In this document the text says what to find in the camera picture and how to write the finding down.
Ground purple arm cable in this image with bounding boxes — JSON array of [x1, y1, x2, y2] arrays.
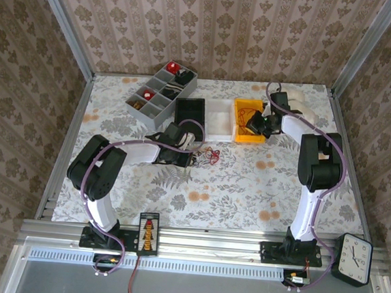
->
[[73, 109, 207, 285], [248, 81, 354, 293]]

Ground aluminium frame post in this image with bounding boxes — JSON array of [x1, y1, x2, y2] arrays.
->
[[23, 0, 103, 81], [330, 0, 391, 102]]

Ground grey compartment organizer tray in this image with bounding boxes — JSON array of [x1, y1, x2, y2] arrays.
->
[[124, 66, 199, 133]]

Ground aluminium table rail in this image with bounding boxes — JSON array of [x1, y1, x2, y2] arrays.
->
[[18, 216, 390, 278]]

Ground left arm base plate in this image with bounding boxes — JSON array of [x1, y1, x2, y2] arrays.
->
[[78, 223, 128, 253]]

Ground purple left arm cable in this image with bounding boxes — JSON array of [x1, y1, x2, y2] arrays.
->
[[73, 109, 207, 285]]

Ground black control box yellow labels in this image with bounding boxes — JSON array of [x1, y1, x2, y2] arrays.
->
[[137, 211, 162, 257]]

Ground white slotted cable duct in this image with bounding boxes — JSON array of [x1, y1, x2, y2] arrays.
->
[[27, 245, 288, 283]]

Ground yellow plastic bin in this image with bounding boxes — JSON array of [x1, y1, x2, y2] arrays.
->
[[230, 97, 272, 146]]

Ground floral tablecloth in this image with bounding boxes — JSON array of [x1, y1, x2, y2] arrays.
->
[[51, 62, 376, 249]]

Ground black white analog clock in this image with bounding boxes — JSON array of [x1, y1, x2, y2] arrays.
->
[[330, 232, 375, 289]]

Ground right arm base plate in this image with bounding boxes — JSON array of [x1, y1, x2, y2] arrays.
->
[[259, 239, 325, 268]]

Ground black plastic bin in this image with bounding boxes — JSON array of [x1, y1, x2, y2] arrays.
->
[[172, 96, 209, 143]]

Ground black item in organizer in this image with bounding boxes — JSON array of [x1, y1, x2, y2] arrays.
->
[[173, 68, 195, 87]]

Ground white teddy bear plush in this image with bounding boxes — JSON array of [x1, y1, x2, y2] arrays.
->
[[279, 87, 321, 126]]

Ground white plastic bin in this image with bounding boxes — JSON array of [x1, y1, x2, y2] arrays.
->
[[201, 97, 240, 145]]

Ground red control box cable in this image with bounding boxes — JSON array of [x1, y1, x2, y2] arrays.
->
[[127, 253, 142, 293]]

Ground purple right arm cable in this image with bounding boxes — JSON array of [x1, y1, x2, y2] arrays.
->
[[248, 81, 354, 293]]

